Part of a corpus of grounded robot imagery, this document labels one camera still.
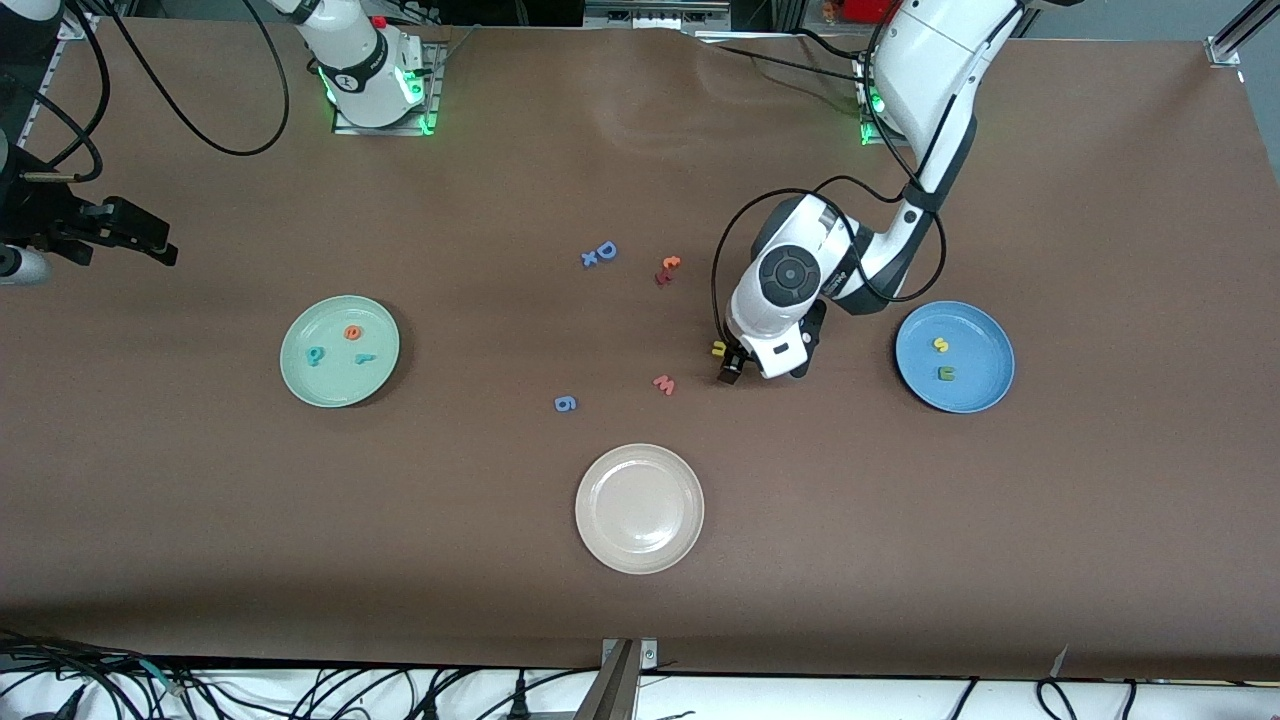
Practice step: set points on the beige round plate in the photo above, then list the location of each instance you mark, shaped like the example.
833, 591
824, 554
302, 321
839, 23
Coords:
640, 510

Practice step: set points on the blue foam capital D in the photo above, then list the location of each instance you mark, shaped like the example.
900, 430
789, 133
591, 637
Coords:
607, 251

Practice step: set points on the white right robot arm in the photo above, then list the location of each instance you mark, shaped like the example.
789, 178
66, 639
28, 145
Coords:
355, 60

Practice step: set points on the blue round plate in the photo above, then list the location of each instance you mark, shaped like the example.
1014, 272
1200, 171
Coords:
985, 355

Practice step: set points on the metal table clamp bracket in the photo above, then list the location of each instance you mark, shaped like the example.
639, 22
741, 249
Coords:
625, 660

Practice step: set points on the mint green round plate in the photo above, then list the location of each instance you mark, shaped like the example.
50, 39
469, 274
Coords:
330, 380

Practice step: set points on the brown table cover sheet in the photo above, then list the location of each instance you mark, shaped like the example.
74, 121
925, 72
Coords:
200, 520

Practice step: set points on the aluminium corner bracket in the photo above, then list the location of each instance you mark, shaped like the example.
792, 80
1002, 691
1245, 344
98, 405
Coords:
78, 27
1225, 52

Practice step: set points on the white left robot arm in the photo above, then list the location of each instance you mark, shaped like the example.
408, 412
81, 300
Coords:
930, 60

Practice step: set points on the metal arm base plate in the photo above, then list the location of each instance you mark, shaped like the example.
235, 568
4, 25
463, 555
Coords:
872, 138
430, 110

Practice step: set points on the coral foam letter w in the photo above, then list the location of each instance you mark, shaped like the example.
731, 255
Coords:
665, 385

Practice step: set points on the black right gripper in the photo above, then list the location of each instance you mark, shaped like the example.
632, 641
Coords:
45, 222

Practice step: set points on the red box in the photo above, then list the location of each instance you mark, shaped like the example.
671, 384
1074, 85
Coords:
865, 10

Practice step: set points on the aluminium table edge rail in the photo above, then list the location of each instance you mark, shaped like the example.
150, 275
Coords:
42, 88

